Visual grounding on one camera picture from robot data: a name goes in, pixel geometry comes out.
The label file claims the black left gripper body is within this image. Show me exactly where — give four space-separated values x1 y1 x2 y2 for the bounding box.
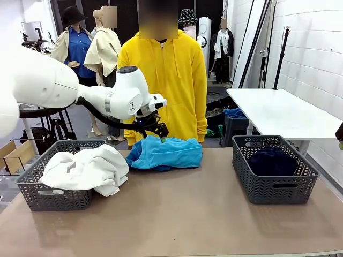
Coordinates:
133 112 169 139

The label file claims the mannequin in blue shirt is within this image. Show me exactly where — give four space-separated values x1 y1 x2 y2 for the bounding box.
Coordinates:
51 5 96 80

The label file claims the white tower fan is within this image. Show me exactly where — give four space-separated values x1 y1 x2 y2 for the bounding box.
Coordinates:
197 17 212 73

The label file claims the wooden frame with black bars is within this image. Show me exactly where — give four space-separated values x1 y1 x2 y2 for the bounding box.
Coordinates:
0 139 37 175

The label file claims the white desk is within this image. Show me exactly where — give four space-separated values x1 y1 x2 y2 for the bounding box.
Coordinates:
20 117 37 156

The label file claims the green cloth pile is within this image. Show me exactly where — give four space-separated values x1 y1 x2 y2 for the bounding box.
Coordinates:
205 125 223 139

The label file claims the black leaning pole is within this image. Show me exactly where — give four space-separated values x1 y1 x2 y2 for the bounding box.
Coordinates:
237 0 272 89

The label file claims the black light stand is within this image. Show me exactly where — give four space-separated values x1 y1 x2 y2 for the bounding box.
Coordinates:
272 26 292 90

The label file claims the mannequin in beige cape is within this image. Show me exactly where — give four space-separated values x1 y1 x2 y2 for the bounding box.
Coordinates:
83 5 126 142

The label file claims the white table top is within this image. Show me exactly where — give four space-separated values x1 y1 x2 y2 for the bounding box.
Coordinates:
226 87 343 141

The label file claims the person in yellow hoodie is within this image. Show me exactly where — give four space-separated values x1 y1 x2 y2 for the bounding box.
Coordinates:
117 0 209 147

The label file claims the patterned bucket hat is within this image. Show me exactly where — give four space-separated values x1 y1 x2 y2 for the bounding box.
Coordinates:
178 8 199 25

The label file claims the person's left forearm yellow sleeve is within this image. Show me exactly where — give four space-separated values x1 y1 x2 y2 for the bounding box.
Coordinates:
195 88 208 143

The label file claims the dark plastic crate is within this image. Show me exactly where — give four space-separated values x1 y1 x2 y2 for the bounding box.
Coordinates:
219 115 259 147

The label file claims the white garment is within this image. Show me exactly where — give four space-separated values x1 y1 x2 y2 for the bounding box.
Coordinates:
39 143 130 198

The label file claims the grey plastic lattice basket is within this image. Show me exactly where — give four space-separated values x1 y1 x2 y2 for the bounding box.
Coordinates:
15 139 108 212
232 134 321 206

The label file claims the black brimmed hat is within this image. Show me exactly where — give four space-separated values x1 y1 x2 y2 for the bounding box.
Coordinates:
63 5 88 27

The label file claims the bright blue garment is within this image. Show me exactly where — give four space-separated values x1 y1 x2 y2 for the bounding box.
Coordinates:
125 135 203 172

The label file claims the mannequin in pink top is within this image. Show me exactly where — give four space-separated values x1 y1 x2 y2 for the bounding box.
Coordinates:
178 8 200 41

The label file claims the navy blue garment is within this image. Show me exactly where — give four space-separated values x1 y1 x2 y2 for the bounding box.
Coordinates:
248 146 300 177

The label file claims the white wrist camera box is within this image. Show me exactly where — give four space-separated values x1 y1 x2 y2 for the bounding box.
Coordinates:
148 93 168 112

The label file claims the white table leg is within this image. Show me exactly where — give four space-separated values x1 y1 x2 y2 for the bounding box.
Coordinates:
297 139 311 159

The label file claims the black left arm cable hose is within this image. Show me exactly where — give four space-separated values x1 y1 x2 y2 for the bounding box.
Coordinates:
18 96 148 139

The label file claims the blue cloth pile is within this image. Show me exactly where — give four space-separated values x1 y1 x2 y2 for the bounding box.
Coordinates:
223 107 248 120

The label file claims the black bag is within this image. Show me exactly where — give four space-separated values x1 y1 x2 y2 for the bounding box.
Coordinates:
20 127 58 156

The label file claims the black camera rig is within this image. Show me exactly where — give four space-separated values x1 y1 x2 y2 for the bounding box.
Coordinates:
20 27 48 53

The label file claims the person's right forearm yellow sleeve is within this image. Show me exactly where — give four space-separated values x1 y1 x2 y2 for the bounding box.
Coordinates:
124 128 144 147

